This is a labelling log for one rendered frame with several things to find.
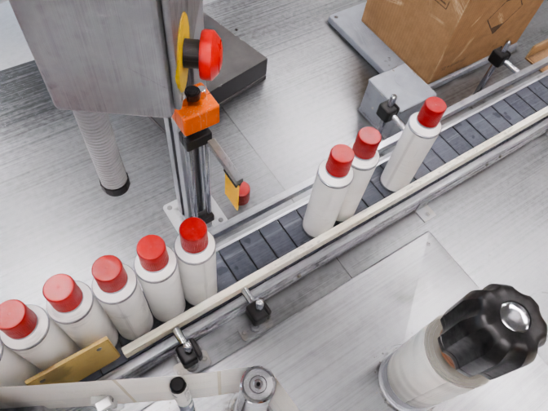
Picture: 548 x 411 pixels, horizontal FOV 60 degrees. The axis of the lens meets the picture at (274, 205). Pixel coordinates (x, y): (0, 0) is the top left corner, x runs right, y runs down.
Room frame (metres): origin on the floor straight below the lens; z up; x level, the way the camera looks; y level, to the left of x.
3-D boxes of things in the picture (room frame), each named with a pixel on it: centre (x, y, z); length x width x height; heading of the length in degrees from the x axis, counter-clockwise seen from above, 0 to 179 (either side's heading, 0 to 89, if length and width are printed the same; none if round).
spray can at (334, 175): (0.40, -0.08, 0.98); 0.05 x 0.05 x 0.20
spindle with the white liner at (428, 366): (0.18, -0.24, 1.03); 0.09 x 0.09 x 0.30
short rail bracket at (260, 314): (0.23, -0.01, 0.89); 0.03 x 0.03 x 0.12; 42
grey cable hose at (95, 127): (0.30, 0.20, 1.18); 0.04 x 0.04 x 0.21
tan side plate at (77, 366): (0.11, 0.21, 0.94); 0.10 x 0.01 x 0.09; 132
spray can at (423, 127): (0.52, -0.21, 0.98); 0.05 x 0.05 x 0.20
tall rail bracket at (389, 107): (0.61, -0.19, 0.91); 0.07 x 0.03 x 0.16; 42
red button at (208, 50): (0.28, 0.07, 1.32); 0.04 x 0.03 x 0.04; 7
